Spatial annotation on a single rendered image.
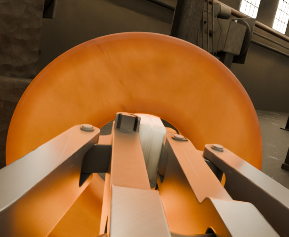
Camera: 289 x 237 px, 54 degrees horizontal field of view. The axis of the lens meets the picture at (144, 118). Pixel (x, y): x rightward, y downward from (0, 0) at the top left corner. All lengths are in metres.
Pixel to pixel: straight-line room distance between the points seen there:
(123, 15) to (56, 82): 7.78
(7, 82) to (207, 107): 0.38
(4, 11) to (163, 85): 0.42
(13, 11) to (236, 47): 7.78
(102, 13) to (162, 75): 7.43
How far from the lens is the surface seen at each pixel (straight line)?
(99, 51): 0.16
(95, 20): 7.48
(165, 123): 2.74
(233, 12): 10.16
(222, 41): 7.90
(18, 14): 0.55
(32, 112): 0.17
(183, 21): 4.54
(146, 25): 8.40
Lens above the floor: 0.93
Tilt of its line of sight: 10 degrees down
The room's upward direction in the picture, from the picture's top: 11 degrees clockwise
